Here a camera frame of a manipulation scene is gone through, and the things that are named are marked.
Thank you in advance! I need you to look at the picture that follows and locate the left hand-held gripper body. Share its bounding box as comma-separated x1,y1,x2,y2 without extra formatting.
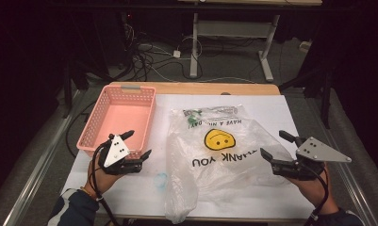
98,134,143,176

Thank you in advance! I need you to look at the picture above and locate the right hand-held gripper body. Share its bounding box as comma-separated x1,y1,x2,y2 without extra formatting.
271,136,353,182

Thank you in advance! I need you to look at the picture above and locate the pink plastic basket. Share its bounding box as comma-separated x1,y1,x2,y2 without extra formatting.
76,84,157,160

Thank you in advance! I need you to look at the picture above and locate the clear plastic bag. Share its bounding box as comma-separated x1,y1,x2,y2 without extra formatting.
164,104,294,225

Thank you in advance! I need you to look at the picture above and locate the person's left hand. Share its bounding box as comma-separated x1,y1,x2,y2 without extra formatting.
86,153,123,197

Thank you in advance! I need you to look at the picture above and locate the person's right hand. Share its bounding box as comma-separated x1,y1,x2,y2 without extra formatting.
288,170,340,217

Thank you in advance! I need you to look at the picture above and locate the white board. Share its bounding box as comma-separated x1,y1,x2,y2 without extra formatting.
60,93,317,220

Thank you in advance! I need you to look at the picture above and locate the black stand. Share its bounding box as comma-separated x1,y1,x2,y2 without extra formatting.
62,59,90,120
279,67,334,130

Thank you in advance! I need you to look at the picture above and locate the white floor box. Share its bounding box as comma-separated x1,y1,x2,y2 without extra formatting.
299,40,313,54

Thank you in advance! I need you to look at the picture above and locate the white metal desk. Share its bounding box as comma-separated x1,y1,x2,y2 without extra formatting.
176,0,323,83

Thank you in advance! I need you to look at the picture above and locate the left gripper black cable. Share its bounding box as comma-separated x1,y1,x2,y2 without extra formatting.
90,139,120,226

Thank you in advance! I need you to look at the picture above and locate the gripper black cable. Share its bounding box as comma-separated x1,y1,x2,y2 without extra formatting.
90,139,120,226
303,168,331,226

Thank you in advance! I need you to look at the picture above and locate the metal rail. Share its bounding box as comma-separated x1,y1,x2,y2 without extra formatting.
1,89,87,226
303,93,378,226

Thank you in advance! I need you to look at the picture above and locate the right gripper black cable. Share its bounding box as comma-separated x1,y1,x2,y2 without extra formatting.
303,168,331,226

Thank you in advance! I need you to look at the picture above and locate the orange bracelet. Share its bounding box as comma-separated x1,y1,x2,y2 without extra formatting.
79,186,100,202

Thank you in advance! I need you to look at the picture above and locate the black floor cable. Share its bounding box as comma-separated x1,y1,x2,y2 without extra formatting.
64,100,98,158

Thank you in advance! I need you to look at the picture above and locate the tangle of floor cables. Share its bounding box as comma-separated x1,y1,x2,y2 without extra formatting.
123,22,204,83

